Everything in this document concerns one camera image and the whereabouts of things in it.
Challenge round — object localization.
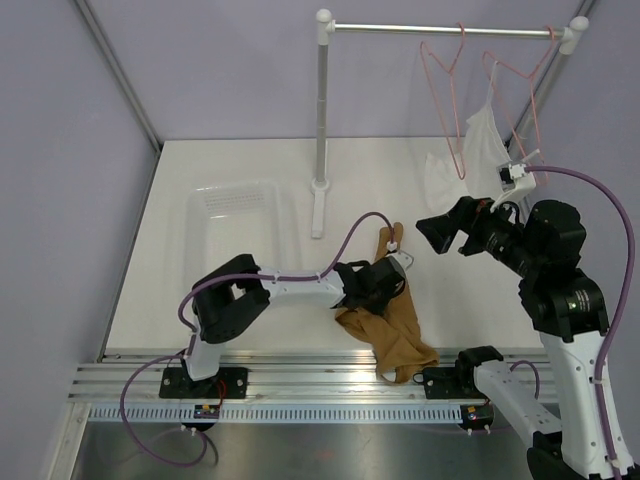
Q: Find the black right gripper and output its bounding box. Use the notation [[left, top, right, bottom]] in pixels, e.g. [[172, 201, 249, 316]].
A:
[[417, 191, 544, 279]]

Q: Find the brown tank top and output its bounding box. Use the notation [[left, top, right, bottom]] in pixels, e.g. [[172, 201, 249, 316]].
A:
[[335, 222, 440, 384]]

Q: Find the pink wire hanger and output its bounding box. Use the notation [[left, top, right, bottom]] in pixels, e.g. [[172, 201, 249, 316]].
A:
[[419, 21, 467, 179]]

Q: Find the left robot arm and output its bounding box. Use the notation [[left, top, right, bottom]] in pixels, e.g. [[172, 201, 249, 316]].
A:
[[159, 250, 413, 400]]

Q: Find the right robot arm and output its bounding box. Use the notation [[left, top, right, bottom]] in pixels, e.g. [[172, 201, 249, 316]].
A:
[[416, 196, 639, 479]]

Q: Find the white tank top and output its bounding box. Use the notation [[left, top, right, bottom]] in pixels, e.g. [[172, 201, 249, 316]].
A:
[[423, 63, 510, 215]]

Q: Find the pink hanger on rack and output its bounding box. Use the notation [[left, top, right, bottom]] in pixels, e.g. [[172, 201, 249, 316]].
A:
[[481, 25, 560, 186]]

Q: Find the white plastic perforated basket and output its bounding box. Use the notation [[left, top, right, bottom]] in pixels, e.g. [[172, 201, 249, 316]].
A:
[[184, 180, 301, 287]]

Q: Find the white clothes rack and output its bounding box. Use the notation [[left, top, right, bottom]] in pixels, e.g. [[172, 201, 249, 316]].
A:
[[311, 1, 598, 239]]

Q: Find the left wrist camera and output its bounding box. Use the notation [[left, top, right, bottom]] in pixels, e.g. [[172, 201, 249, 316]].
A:
[[387, 250, 414, 271]]

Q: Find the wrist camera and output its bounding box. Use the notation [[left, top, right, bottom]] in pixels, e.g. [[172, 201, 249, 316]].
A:
[[490, 163, 537, 212], [387, 250, 414, 271]]

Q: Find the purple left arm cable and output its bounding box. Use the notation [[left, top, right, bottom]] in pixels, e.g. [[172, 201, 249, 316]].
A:
[[118, 211, 404, 469]]

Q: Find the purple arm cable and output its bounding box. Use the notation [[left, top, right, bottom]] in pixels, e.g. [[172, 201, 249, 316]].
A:
[[118, 211, 404, 469], [525, 165, 631, 471]]

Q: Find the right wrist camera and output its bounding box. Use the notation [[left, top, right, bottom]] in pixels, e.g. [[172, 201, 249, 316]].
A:
[[490, 163, 537, 212]]

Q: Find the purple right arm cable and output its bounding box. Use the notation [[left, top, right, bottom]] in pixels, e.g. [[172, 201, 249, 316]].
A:
[[525, 165, 631, 471]]

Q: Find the aluminium mounting rail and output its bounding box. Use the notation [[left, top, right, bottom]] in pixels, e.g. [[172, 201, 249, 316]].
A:
[[67, 352, 566, 425]]

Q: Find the aluminium frame post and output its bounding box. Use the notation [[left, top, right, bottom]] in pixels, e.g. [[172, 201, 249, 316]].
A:
[[72, 0, 163, 156]]

